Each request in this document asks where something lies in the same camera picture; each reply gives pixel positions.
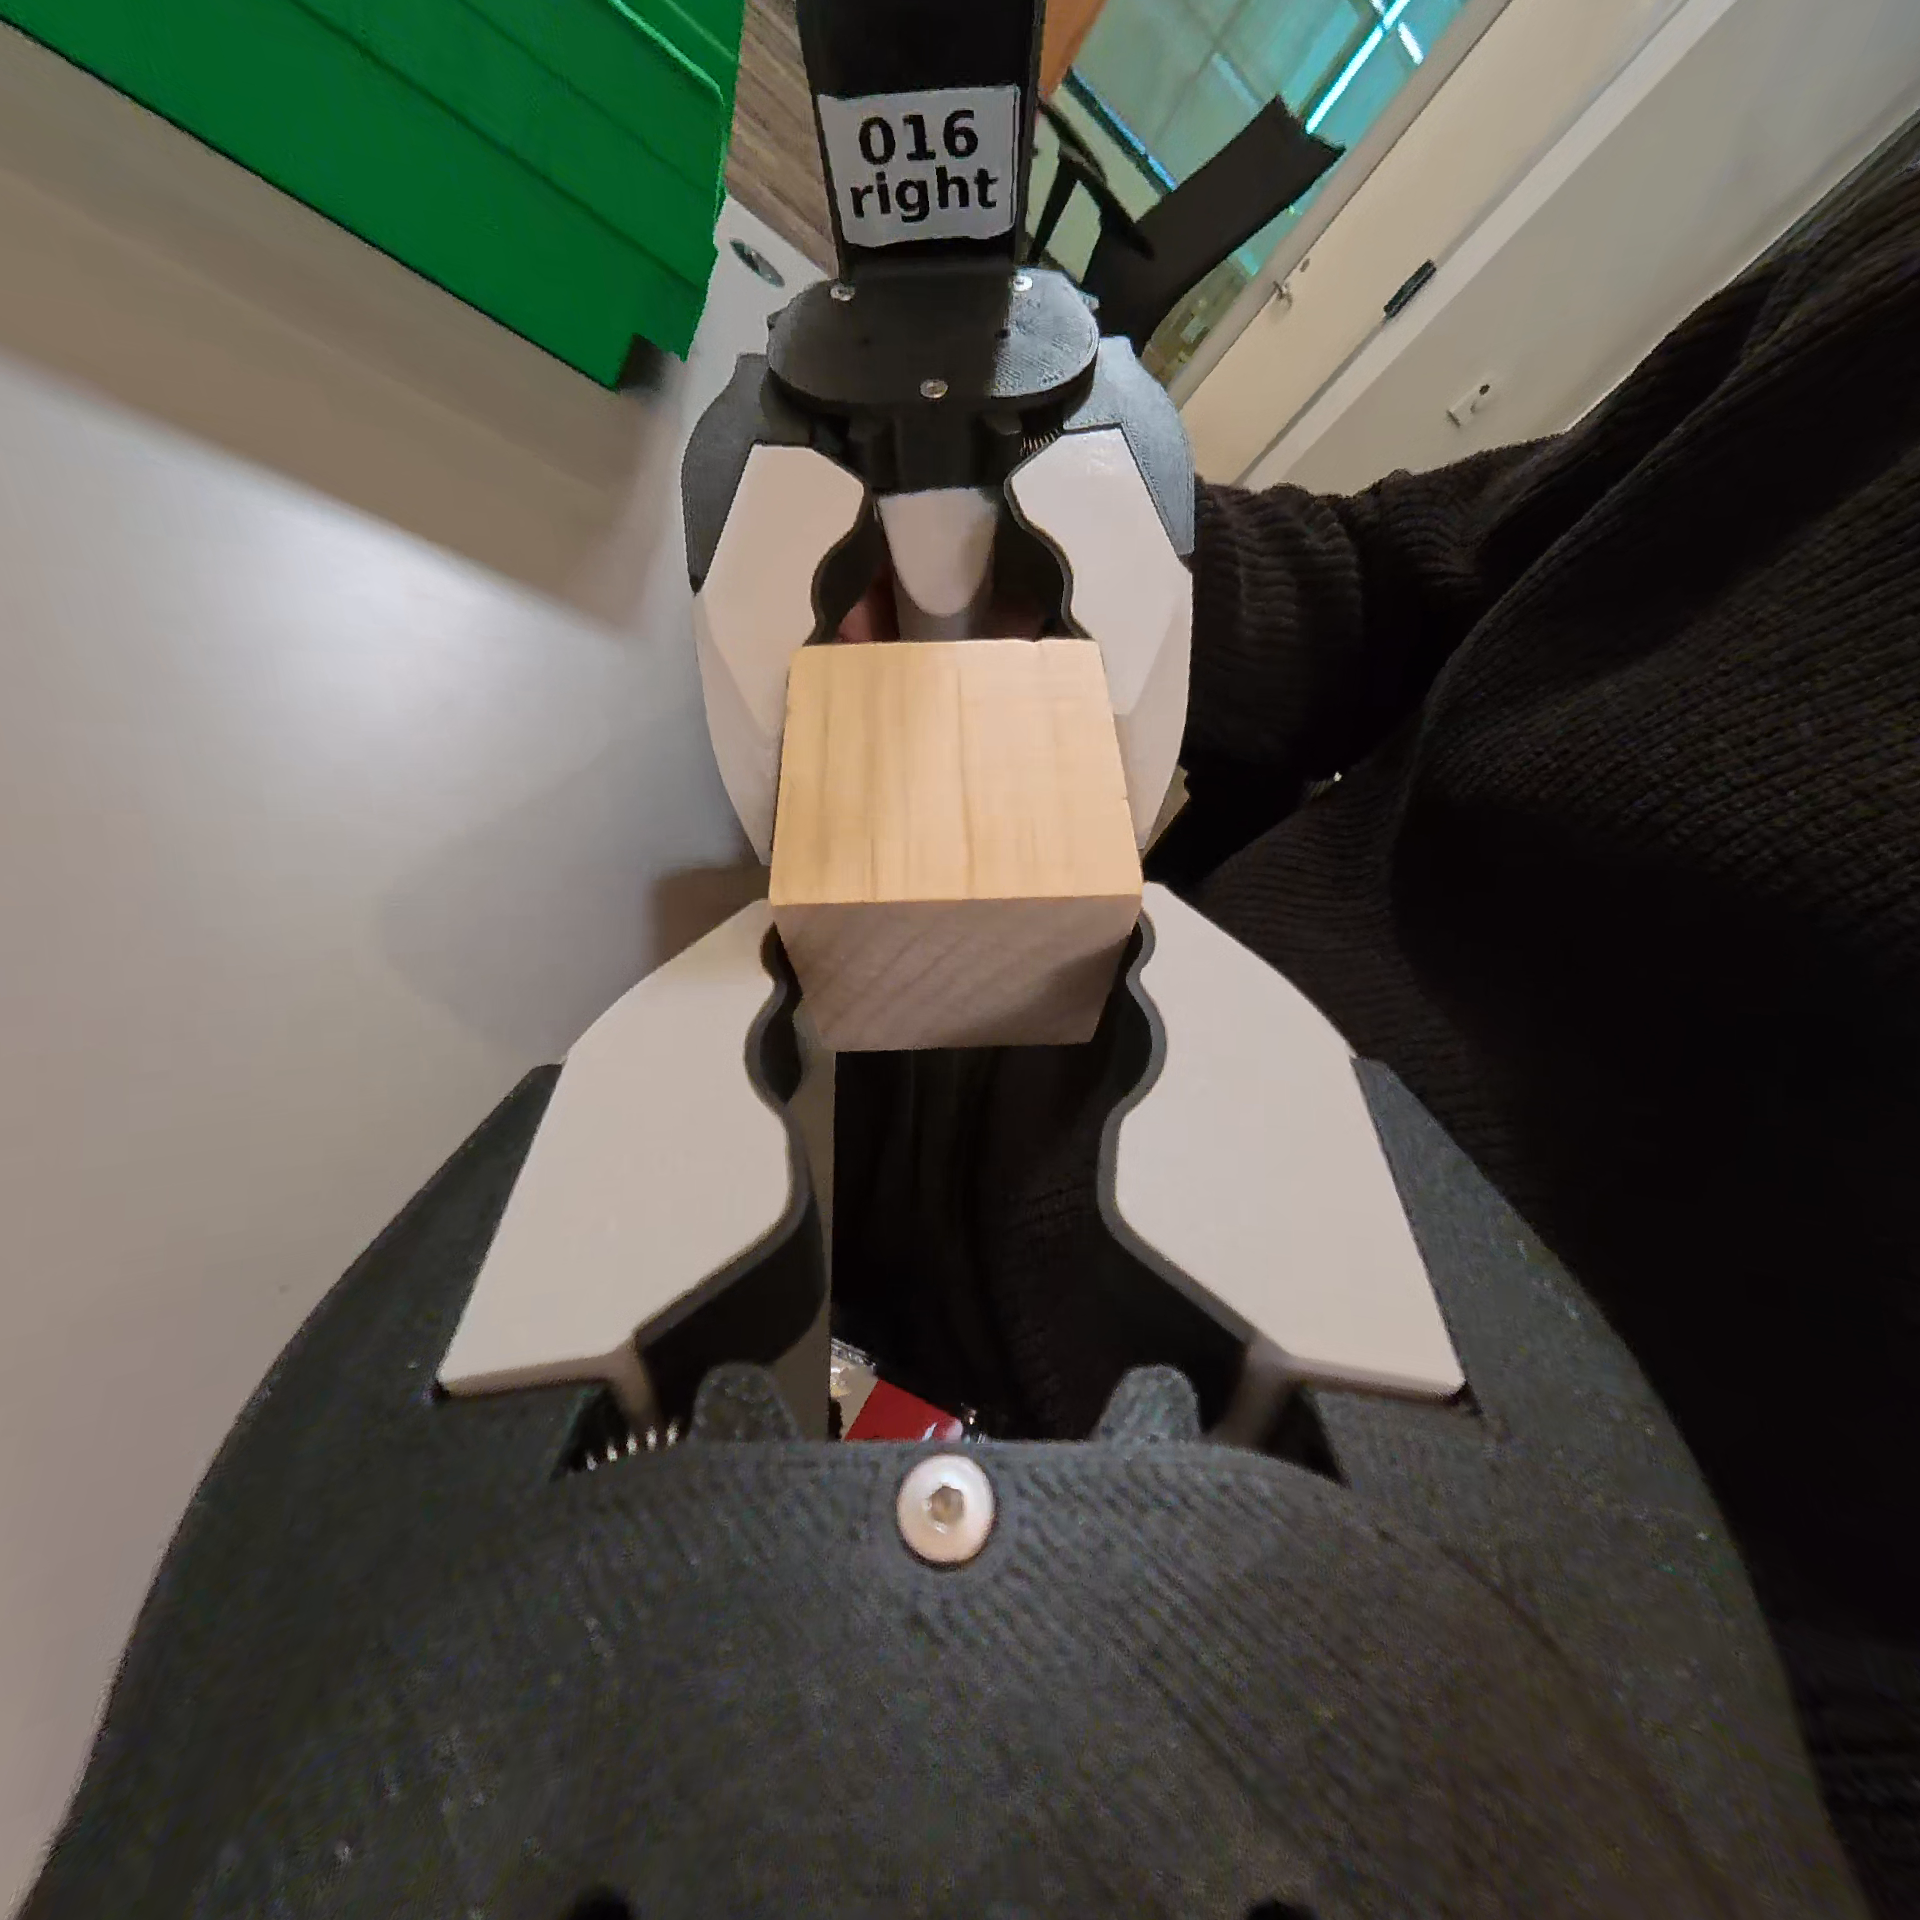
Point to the large wooden cube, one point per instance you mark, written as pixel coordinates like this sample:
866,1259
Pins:
961,809

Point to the green plastic bin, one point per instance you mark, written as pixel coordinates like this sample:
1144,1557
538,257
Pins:
452,149

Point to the person's right forearm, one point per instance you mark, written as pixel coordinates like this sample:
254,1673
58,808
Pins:
1319,628

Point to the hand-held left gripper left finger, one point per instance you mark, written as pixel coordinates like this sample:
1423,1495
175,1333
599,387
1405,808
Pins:
630,1185

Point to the black office chair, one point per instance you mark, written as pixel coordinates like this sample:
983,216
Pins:
1230,194

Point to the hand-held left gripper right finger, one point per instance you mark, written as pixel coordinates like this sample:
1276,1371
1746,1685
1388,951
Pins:
1276,1185

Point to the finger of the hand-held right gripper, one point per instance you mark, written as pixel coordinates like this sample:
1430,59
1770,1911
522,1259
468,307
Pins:
1126,600
750,600

